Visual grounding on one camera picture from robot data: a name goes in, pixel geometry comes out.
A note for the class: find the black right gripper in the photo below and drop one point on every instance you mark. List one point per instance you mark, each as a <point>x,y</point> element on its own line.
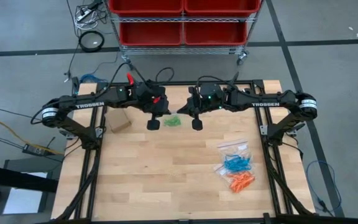
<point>211,98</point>

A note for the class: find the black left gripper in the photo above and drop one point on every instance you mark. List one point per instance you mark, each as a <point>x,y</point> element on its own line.
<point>151,96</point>

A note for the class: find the orange rubber band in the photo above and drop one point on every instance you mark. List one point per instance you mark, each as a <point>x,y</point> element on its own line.
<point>247,179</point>
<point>236,186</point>
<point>241,183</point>

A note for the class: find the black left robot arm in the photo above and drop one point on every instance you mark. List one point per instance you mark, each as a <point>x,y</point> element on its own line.
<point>85,104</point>

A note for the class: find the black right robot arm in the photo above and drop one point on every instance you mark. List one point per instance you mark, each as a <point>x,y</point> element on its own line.
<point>269,101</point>

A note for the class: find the small cardboard box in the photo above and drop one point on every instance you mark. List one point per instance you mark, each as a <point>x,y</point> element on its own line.
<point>118,119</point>

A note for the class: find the red plastic bin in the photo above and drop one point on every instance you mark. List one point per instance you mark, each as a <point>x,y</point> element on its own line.
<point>151,33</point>
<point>146,6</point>
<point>216,33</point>
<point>222,6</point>

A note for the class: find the small black adapter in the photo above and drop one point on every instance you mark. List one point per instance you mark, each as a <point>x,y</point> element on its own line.
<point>76,85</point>

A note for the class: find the white power strip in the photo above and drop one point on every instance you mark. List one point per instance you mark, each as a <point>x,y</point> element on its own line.
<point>84,15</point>

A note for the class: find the black power brick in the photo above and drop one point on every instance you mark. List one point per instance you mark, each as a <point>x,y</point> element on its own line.
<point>36,151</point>

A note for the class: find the black furniture beam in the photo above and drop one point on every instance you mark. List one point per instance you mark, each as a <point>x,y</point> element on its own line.
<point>11,179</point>

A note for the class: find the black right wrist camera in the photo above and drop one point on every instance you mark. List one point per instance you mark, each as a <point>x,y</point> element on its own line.
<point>192,93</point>

